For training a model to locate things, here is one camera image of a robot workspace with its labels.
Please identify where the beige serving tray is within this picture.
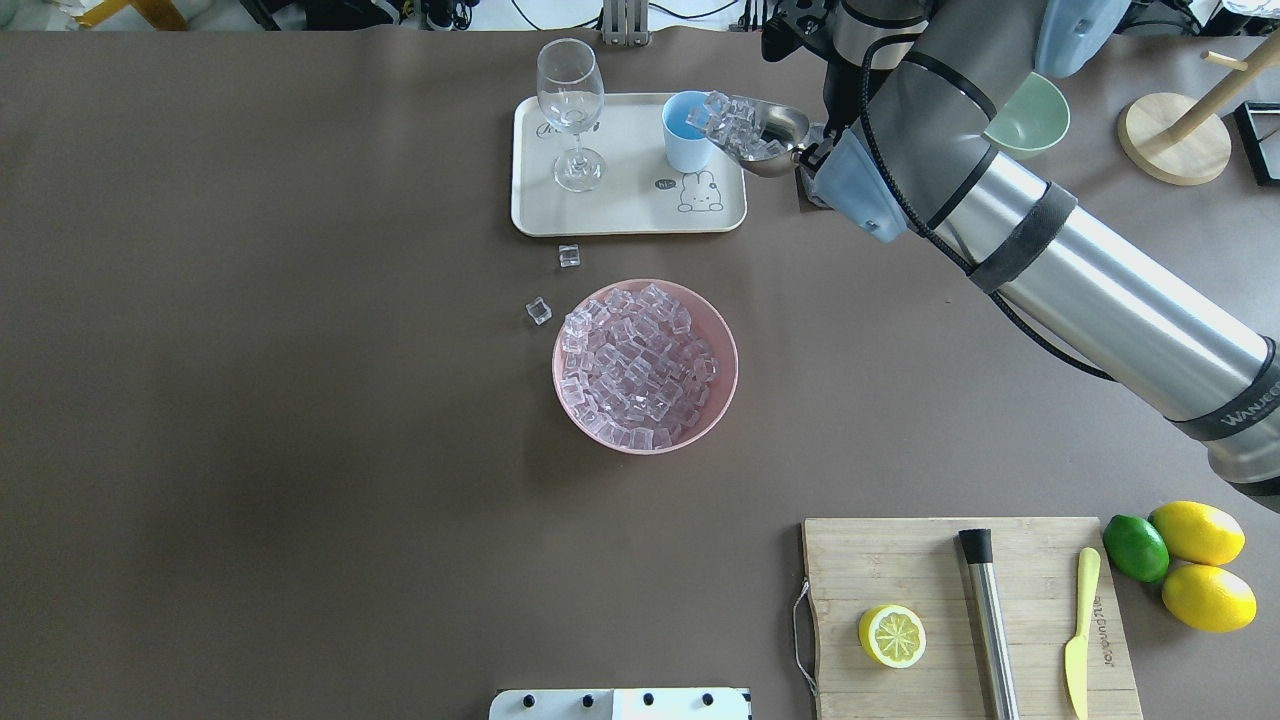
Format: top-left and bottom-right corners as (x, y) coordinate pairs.
(509, 94), (748, 237)

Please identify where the black tray with glasses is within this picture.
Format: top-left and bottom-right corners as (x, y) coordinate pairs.
(1233, 101), (1279, 188)

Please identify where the stainless steel ice scoop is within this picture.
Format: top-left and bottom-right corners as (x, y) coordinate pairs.
(682, 91), (820, 177)

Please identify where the wooden glass stand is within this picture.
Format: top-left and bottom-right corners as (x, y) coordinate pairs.
(1116, 33), (1279, 187)

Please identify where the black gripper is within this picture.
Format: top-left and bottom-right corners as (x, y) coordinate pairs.
(762, 1), (861, 131)

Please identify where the yellow lemon half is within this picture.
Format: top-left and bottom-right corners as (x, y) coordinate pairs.
(858, 603), (927, 669)

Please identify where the black and silver muddler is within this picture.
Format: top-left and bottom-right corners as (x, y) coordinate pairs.
(957, 528), (1021, 719)

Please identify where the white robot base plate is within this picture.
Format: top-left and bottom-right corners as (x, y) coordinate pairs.
(488, 685), (753, 719)

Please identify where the light blue cup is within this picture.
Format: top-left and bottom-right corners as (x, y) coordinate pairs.
(660, 90), (718, 174)

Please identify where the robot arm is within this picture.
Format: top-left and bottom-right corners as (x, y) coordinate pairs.
(762, 1), (1279, 509)

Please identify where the clear wine glass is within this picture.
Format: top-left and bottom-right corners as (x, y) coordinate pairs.
(536, 38), (605, 193)

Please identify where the pink bowl with ice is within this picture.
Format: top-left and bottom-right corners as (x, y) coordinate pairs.
(550, 279), (739, 455)

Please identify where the mint green bowl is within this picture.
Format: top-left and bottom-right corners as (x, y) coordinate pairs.
(982, 72), (1071, 160)

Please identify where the green lime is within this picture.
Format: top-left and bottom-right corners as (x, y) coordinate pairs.
(1102, 514), (1171, 584)

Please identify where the yellow plastic knife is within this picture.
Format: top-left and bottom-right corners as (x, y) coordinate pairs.
(1062, 547), (1101, 719)

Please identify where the dark grey folded cloth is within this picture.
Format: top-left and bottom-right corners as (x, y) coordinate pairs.
(796, 123), (835, 210)

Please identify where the clear ice cube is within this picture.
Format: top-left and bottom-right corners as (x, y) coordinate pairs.
(557, 243), (582, 269)
(525, 296), (554, 325)

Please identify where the wooden cutting board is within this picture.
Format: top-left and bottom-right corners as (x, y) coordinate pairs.
(801, 518), (1103, 719)

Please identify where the aluminium frame post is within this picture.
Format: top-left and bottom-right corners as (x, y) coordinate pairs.
(600, 0), (652, 47)

